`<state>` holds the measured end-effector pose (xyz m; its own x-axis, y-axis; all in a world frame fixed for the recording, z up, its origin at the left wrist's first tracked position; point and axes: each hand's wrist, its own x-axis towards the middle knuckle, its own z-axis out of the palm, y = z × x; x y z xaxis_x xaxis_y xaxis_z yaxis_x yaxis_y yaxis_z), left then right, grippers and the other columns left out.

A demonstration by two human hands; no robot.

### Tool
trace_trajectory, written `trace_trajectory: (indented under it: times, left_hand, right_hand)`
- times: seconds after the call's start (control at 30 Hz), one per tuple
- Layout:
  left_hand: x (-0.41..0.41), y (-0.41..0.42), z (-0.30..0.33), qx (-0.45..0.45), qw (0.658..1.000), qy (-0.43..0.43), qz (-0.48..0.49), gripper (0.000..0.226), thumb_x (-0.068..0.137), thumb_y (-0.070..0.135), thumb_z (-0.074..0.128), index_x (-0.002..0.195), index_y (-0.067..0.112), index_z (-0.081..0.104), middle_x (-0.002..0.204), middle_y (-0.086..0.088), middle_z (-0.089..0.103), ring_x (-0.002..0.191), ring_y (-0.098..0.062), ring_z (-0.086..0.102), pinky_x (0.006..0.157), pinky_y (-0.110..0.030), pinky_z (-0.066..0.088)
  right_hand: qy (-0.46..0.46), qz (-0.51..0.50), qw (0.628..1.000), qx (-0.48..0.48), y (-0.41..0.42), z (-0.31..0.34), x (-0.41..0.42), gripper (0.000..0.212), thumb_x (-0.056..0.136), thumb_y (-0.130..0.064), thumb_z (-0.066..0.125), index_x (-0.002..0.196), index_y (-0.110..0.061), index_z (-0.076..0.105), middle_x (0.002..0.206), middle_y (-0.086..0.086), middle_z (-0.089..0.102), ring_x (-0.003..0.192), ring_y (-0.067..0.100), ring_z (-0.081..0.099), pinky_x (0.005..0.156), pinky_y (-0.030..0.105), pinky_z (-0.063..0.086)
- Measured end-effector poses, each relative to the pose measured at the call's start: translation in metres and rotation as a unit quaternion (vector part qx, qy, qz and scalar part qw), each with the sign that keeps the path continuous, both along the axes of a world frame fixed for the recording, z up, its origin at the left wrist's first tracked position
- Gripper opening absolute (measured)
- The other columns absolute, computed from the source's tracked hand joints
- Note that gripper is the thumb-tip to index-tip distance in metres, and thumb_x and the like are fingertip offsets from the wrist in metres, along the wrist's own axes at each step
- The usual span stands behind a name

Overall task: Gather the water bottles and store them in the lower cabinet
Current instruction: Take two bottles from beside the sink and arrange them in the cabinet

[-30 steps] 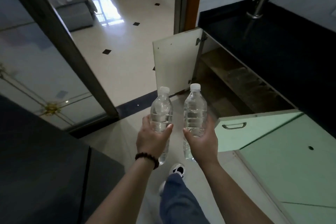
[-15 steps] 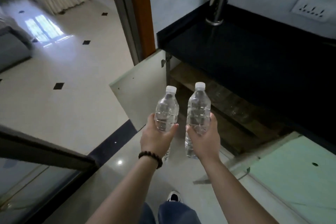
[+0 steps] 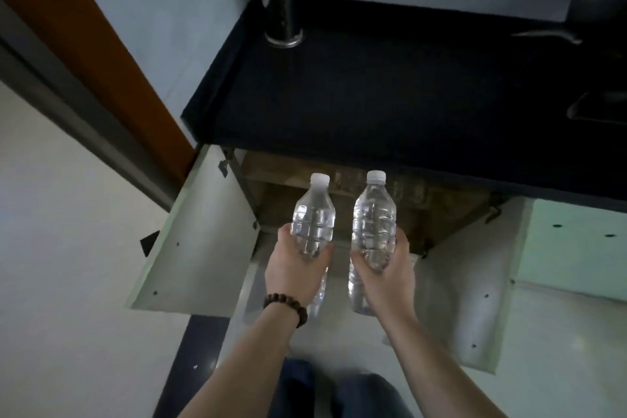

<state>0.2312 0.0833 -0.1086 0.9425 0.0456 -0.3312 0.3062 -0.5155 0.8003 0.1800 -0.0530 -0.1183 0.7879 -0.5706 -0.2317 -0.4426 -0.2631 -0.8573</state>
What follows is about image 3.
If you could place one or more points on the person's right hand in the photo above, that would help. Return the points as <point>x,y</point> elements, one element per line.
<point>392,285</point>

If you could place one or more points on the person's left hand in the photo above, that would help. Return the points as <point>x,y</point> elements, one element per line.
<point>296,278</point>

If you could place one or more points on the green cabinet with wooden interior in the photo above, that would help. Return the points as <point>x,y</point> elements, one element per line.
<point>205,236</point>

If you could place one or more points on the person's left forearm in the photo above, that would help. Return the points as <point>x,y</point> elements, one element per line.
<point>245,364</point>

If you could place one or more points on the person's right forearm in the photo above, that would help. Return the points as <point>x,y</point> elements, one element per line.
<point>436,364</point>

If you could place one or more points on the person's blue jeans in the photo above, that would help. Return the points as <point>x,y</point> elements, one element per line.
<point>372,398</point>

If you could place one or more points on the right cupboard door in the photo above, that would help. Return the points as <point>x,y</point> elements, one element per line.
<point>573,251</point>

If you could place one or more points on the steel utensil holder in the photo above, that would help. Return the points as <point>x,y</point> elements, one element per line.
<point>283,11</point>

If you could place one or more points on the black glass gas stove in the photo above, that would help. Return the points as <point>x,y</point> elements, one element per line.
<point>597,109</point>

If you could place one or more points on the brown wooden door jamb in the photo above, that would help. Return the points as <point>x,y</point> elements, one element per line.
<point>88,40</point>

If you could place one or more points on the black wok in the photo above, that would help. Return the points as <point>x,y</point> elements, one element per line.
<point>597,6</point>

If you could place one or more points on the glass sliding door dark frame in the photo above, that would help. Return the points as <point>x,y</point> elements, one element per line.
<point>73,104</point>

